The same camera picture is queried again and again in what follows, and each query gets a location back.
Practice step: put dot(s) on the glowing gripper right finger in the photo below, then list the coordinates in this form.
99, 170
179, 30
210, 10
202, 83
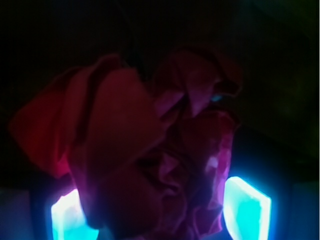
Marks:
270, 205

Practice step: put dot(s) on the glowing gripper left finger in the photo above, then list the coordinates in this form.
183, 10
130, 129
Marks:
60, 218

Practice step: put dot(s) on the red paper ball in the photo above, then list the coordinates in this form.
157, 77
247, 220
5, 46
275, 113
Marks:
149, 159

